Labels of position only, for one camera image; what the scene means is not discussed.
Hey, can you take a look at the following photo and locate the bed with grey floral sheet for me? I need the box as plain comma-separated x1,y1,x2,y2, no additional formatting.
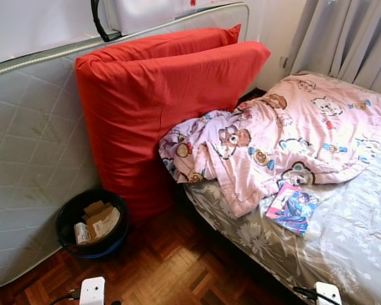
184,70,381,305

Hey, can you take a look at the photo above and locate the blue and pink comic book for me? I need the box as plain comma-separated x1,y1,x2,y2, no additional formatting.
265,182,320,234

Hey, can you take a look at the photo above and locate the grey curtain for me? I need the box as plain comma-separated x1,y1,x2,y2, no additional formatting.
286,0,381,96

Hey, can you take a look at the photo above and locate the flat red cushion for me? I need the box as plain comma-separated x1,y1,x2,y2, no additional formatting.
76,24,242,64

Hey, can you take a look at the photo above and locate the large red cushion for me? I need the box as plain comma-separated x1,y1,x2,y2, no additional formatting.
74,41,271,223

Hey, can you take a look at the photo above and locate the brown cardboard piece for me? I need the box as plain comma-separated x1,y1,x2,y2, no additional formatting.
83,200,121,241

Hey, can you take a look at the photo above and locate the white crumpled packet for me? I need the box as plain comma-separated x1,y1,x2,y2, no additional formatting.
74,222,93,246

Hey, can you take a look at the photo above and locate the black round waste bin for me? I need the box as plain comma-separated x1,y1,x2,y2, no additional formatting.
55,188,130,259

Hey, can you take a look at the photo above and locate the black strap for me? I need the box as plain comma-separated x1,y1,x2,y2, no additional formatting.
91,0,123,43

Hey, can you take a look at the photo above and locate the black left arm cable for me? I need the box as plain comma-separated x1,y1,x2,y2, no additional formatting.
50,289,82,305

